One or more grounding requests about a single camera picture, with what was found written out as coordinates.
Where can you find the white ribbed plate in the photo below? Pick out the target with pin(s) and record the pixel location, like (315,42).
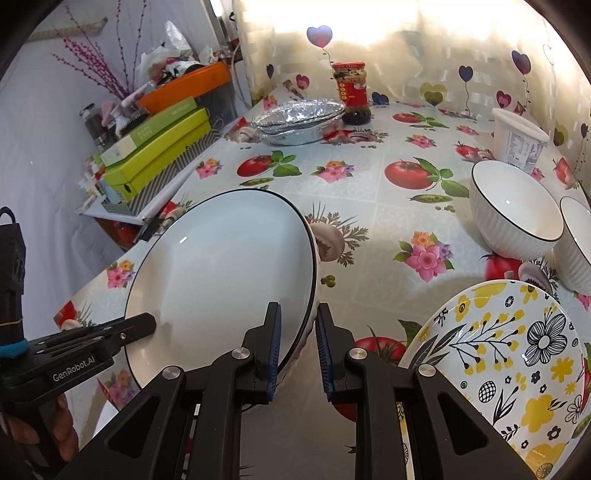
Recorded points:
(207,286)

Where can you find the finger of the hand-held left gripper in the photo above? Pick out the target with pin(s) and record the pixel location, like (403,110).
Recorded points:
(134,325)

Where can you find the lime green flat box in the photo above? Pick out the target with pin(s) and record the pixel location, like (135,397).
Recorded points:
(171,143)
(122,193)

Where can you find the person's left hand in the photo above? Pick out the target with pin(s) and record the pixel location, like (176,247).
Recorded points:
(64,429)

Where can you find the white plastic tub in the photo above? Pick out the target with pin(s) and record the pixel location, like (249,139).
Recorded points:
(517,138)

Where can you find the pink decorative branches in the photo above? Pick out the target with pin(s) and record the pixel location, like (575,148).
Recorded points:
(111,83)

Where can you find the white ribbed bowl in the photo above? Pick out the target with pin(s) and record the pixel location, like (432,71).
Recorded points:
(577,249)
(512,207)

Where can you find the heart print curtain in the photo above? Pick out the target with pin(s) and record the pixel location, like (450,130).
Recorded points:
(415,55)

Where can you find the floral yellow black bowl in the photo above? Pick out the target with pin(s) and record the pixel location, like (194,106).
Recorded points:
(508,369)

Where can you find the white plastic bag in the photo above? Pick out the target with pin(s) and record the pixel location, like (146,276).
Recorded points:
(178,34)

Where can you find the red label sauce jar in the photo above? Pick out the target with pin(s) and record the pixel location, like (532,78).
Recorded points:
(351,92)

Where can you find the dark grey box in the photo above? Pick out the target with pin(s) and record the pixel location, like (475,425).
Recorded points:
(221,108)

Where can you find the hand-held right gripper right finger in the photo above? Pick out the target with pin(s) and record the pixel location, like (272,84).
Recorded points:
(323,355)

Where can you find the orange box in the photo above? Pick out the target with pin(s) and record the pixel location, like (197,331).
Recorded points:
(184,87)

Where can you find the aluminium foil tray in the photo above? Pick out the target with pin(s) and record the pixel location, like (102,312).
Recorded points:
(295,136)
(300,110)

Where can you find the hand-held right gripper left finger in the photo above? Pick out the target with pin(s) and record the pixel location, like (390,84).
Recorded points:
(274,350)

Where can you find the dark glass jar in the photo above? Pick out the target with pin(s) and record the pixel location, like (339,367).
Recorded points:
(94,127)

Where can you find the pale green flat box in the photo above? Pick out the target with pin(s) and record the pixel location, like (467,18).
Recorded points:
(152,124)

